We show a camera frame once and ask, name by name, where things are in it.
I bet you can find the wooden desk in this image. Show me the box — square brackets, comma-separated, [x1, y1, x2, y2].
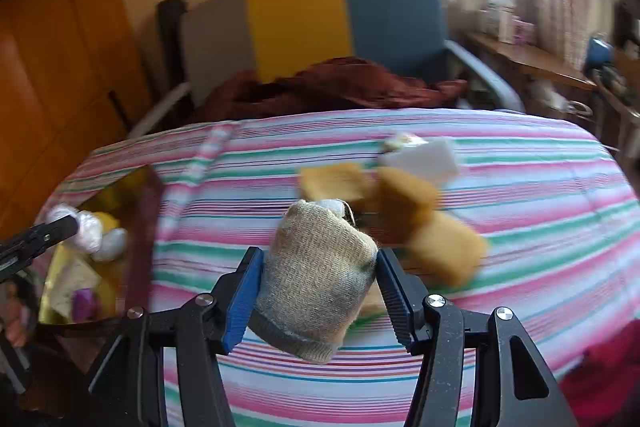
[465, 32, 598, 92]

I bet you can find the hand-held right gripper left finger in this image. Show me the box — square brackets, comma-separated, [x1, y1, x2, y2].
[89, 247, 265, 427]

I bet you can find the black rolled mat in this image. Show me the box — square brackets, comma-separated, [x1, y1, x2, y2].
[157, 0, 188, 88]

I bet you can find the small pink box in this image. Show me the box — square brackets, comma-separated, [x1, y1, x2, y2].
[512, 19, 536, 45]

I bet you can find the small purple item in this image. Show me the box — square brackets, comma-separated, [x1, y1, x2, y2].
[72, 288, 96, 322]

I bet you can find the striped tablecloth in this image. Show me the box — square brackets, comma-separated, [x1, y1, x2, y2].
[37, 107, 640, 427]

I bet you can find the wooden wardrobe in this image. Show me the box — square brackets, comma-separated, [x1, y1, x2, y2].
[0, 0, 151, 238]

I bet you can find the white item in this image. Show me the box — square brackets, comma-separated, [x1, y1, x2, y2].
[92, 227, 128, 263]
[47, 204, 103, 253]

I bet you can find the beige knitted sock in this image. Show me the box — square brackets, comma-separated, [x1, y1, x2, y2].
[248, 199, 379, 364]

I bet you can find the grey yellow blue chair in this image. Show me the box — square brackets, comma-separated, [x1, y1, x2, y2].
[125, 0, 526, 138]

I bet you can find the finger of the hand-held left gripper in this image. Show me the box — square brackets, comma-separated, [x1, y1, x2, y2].
[0, 214, 81, 280]

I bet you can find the white packet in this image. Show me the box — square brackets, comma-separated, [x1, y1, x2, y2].
[378, 138, 460, 185]

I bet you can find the white product box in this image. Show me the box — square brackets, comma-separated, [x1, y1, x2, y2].
[480, 0, 516, 45]

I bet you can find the red cloth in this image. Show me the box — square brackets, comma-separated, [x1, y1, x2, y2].
[560, 334, 640, 427]

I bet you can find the blue round object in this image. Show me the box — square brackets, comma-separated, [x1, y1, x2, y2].
[585, 36, 616, 72]

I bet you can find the gold tin box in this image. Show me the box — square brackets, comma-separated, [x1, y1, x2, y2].
[37, 164, 163, 325]

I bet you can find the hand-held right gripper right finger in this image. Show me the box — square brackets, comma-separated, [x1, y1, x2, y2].
[376, 248, 583, 427]

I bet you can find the maroon jacket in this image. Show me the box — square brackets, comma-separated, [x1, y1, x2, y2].
[192, 57, 468, 125]

